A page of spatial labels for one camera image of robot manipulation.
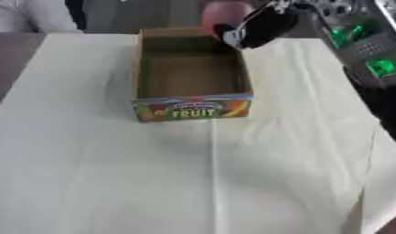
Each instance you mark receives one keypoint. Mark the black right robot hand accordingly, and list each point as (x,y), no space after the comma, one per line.
(270,26)

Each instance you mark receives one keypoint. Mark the pink toy fruit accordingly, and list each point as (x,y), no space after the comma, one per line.
(222,13)

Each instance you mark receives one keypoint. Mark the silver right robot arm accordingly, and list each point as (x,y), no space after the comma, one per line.
(361,45)

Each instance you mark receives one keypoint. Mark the open cardboard box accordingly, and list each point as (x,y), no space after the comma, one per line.
(193,79)

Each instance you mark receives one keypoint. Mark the person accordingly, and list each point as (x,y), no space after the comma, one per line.
(30,15)

